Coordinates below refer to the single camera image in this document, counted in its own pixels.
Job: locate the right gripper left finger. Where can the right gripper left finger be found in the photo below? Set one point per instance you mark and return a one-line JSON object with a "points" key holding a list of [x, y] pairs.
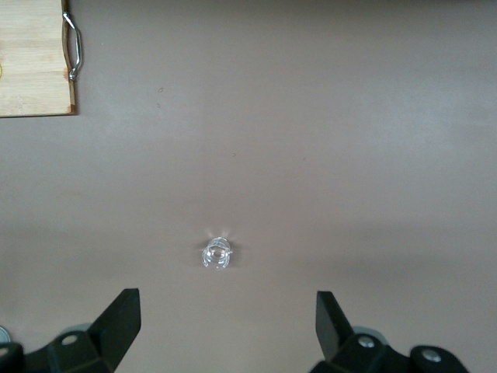
{"points": [[116, 330]]}

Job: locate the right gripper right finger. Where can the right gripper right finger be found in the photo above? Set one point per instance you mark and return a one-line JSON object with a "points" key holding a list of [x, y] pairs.
{"points": [[330, 330]]}

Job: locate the clear glass measuring cup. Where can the clear glass measuring cup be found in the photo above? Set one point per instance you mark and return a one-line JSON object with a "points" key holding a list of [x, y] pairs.
{"points": [[216, 254]]}

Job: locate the brown table cover sheet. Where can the brown table cover sheet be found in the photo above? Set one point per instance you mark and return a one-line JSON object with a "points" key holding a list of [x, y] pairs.
{"points": [[272, 116]]}

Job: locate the wooden cutting board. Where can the wooden cutting board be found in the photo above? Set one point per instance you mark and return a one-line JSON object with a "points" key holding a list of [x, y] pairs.
{"points": [[31, 58]]}

